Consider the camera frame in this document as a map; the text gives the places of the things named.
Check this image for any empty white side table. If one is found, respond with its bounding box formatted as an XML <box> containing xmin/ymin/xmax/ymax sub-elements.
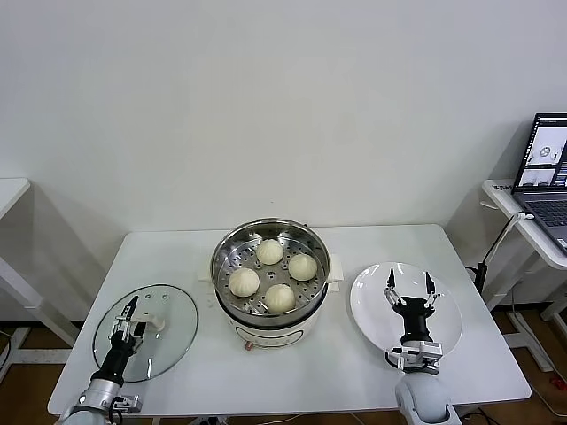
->
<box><xmin>0</xmin><ymin>176</ymin><xmax>85</xmax><ymax>351</ymax></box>

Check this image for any stainless steel steamer basket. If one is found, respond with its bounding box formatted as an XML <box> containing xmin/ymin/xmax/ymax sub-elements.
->
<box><xmin>210</xmin><ymin>216</ymin><xmax>331</xmax><ymax>324</ymax></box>

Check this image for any white round plate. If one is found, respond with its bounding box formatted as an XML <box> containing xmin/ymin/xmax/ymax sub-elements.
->
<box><xmin>349</xmin><ymin>261</ymin><xmax>465</xmax><ymax>364</ymax></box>

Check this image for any grey open laptop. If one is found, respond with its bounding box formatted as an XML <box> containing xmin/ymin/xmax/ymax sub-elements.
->
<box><xmin>511</xmin><ymin>112</ymin><xmax>567</xmax><ymax>258</ymax></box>

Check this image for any white steamed baozi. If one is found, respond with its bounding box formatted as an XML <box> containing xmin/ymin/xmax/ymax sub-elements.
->
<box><xmin>288</xmin><ymin>253</ymin><xmax>318</xmax><ymax>282</ymax></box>
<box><xmin>256</xmin><ymin>237</ymin><xmax>285</xmax><ymax>266</ymax></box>
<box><xmin>264</xmin><ymin>283</ymin><xmax>297</xmax><ymax>315</ymax></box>
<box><xmin>229</xmin><ymin>267</ymin><xmax>261</xmax><ymax>298</ymax></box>

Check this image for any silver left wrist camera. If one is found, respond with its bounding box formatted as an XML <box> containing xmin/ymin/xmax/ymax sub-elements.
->
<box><xmin>108</xmin><ymin>392</ymin><xmax>143</xmax><ymax>415</ymax></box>

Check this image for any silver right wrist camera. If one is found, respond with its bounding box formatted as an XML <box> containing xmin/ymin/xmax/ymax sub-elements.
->
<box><xmin>384</xmin><ymin>339</ymin><xmax>444</xmax><ymax>371</ymax></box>

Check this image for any white electric cooker pot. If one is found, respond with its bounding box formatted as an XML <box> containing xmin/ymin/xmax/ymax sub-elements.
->
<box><xmin>198</xmin><ymin>254</ymin><xmax>345</xmax><ymax>353</ymax></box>

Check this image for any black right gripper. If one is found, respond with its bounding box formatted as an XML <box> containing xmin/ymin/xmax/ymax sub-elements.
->
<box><xmin>383</xmin><ymin>267</ymin><xmax>443</xmax><ymax>344</ymax></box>

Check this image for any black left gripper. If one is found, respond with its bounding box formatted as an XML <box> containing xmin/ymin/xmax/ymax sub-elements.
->
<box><xmin>90</xmin><ymin>295</ymin><xmax>146</xmax><ymax>384</ymax></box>

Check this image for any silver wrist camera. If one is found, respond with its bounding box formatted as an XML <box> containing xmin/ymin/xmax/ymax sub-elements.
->
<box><xmin>108</xmin><ymin>392</ymin><xmax>143</xmax><ymax>415</ymax></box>
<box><xmin>384</xmin><ymin>339</ymin><xmax>444</xmax><ymax>371</ymax></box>

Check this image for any white side table with laptop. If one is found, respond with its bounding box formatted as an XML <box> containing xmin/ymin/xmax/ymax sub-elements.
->
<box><xmin>481</xmin><ymin>179</ymin><xmax>567</xmax><ymax>373</ymax></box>

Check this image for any round glass pot lid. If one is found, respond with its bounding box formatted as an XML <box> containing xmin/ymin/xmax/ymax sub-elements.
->
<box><xmin>91</xmin><ymin>283</ymin><xmax>199</xmax><ymax>384</ymax></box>

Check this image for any black and white laptop cable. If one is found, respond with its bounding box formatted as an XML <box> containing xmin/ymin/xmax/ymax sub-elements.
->
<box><xmin>464</xmin><ymin>211</ymin><xmax>536</xmax><ymax>293</ymax></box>

